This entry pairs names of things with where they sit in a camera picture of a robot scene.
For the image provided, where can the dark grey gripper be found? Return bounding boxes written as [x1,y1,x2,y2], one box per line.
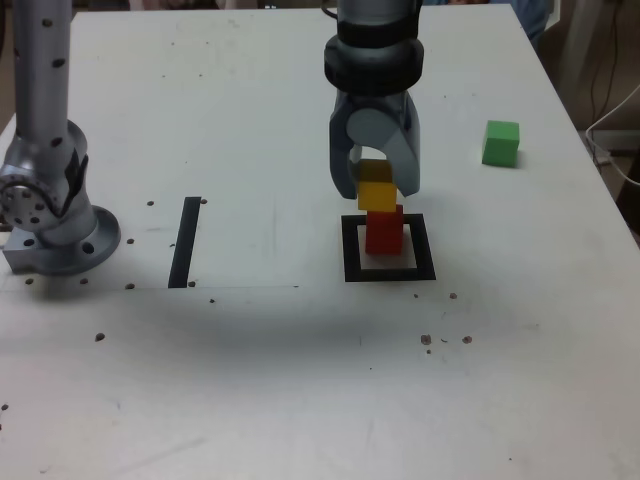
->
[328,89,422,201]

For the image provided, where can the yellow cube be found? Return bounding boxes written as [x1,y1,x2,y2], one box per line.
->
[356,159,397,212]

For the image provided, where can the red cube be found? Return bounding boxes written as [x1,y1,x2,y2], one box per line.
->
[364,203,405,256]

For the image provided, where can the green cube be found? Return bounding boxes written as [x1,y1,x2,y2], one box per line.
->
[481,119,521,167]

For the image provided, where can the black tape square outline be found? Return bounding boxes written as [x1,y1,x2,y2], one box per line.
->
[340,213,437,284]

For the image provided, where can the black tape strip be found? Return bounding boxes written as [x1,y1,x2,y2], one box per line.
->
[167,196,202,290]

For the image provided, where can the person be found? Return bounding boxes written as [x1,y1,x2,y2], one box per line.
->
[514,0,550,51]

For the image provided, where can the white cable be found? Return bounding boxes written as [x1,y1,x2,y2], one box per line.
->
[583,82,640,189]

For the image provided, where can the thin black hanging cable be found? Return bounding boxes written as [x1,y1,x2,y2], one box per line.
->
[589,0,620,124]

